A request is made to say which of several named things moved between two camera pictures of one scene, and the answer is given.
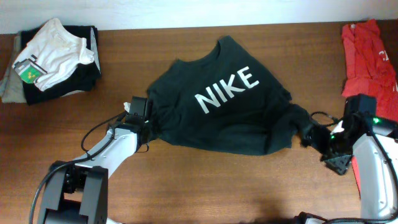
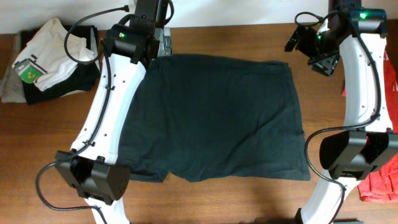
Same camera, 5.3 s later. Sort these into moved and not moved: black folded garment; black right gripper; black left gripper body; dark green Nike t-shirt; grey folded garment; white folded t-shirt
Moved: dark green Nike t-shirt; black right gripper; black left gripper body
Not moved: white folded t-shirt; grey folded garment; black folded garment
